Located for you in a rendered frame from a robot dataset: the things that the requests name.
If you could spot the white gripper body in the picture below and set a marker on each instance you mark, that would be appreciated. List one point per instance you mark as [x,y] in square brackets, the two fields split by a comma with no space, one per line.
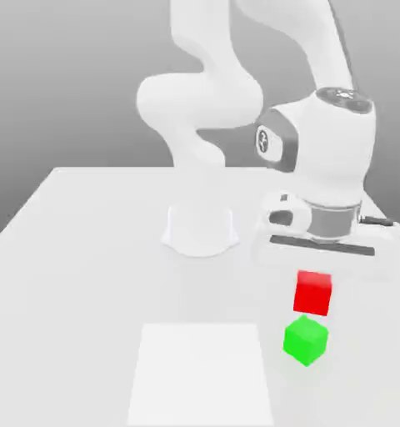
[320,247]

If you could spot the small red cube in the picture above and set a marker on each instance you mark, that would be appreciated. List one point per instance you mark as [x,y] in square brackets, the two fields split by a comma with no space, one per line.
[312,293]

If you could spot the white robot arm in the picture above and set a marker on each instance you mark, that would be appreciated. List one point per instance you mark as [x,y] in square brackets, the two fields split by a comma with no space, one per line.
[336,150]

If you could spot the small green cube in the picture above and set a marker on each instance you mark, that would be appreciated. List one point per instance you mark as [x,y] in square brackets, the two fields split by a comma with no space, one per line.
[305,340]

